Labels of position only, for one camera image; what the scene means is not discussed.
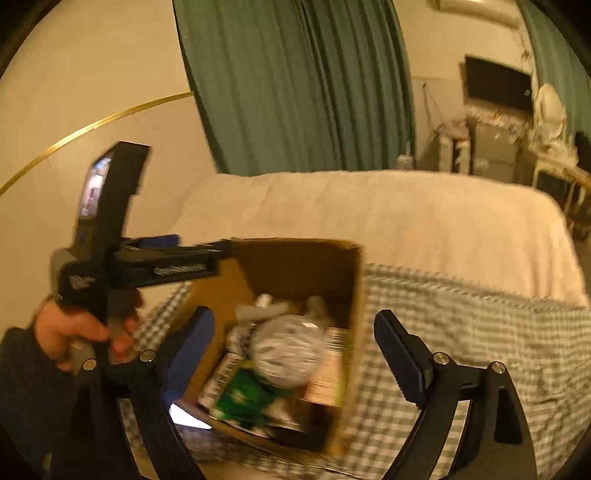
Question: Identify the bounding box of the wide green curtain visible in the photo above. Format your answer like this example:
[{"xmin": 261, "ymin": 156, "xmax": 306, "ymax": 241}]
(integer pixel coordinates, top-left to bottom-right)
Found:
[{"xmin": 173, "ymin": 0, "xmax": 416, "ymax": 177}]

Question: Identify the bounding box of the brown cardboard box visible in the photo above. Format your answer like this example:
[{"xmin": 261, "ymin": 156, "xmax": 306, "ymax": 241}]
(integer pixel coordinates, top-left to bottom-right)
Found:
[{"xmin": 168, "ymin": 237, "xmax": 365, "ymax": 457}]

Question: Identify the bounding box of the white oval vanity mirror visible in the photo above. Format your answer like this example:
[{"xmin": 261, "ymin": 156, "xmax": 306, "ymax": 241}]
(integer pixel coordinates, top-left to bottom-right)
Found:
[{"xmin": 531, "ymin": 83, "xmax": 568, "ymax": 148}]

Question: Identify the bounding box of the grey small fridge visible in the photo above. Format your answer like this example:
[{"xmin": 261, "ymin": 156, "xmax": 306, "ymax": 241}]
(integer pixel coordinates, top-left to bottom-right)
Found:
[{"xmin": 466, "ymin": 113, "xmax": 525, "ymax": 183}]

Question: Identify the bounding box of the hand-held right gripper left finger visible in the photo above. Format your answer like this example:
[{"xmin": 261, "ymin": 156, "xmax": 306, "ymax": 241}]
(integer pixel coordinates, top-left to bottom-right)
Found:
[{"xmin": 48, "ymin": 305, "xmax": 217, "ymax": 480}]

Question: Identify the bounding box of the green snack packet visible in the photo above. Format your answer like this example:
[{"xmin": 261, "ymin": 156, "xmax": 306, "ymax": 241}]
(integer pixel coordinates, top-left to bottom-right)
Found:
[{"xmin": 215, "ymin": 364, "xmax": 287, "ymax": 425}]

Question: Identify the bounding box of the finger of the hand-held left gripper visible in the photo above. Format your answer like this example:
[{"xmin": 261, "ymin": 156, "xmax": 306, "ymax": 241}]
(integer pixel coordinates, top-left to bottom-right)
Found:
[
  {"xmin": 122, "ymin": 233, "xmax": 182, "ymax": 252},
  {"xmin": 121, "ymin": 237, "xmax": 234, "ymax": 291}
]

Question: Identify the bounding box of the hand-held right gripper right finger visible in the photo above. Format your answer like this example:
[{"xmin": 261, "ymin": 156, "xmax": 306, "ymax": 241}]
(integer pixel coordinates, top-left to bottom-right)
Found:
[{"xmin": 373, "ymin": 309, "xmax": 539, "ymax": 480}]

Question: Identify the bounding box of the narrow green curtain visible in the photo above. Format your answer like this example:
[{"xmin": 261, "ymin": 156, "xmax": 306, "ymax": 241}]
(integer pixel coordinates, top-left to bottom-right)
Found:
[{"xmin": 517, "ymin": 0, "xmax": 591, "ymax": 139}]

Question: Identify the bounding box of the green white medicine box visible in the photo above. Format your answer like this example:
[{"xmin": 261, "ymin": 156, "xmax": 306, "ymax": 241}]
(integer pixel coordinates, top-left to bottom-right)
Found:
[{"xmin": 198, "ymin": 355, "xmax": 241, "ymax": 411}]

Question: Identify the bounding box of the white air conditioner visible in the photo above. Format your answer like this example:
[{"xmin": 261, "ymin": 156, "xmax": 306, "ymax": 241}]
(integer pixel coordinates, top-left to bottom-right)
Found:
[{"xmin": 429, "ymin": 0, "xmax": 520, "ymax": 28}]

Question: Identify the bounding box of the person's left hand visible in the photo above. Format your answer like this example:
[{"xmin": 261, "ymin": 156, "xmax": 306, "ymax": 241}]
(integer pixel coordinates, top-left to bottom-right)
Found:
[{"xmin": 34, "ymin": 291, "xmax": 144, "ymax": 372}]

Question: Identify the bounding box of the white dressing table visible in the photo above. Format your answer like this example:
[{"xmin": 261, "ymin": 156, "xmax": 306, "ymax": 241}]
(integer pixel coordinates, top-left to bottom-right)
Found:
[{"xmin": 526, "ymin": 138, "xmax": 591, "ymax": 204}]

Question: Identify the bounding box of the white drawer unit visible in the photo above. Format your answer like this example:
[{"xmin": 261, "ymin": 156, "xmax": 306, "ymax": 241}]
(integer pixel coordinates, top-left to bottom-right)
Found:
[{"xmin": 436, "ymin": 134, "xmax": 472, "ymax": 174}]

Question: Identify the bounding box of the cream textured blanket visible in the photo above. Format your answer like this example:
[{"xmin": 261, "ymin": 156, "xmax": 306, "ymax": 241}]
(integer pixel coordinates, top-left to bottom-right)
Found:
[{"xmin": 168, "ymin": 170, "xmax": 589, "ymax": 308}]

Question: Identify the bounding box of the brown carton box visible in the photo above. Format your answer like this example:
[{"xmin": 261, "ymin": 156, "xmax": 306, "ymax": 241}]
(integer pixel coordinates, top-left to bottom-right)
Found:
[{"xmin": 300, "ymin": 325, "xmax": 352, "ymax": 407}]

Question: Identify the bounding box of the black wall television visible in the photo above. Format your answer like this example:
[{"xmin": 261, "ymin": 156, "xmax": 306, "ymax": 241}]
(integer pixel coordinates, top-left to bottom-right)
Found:
[{"xmin": 464, "ymin": 54, "xmax": 532, "ymax": 112}]

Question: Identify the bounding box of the person's left forearm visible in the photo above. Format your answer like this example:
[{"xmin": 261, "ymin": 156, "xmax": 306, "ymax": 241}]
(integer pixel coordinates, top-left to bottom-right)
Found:
[{"xmin": 0, "ymin": 325, "xmax": 79, "ymax": 480}]

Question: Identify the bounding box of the white plastic bottle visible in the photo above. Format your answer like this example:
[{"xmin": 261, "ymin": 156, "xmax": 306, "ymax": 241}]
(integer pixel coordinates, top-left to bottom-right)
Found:
[{"xmin": 238, "ymin": 294, "xmax": 289, "ymax": 324}]

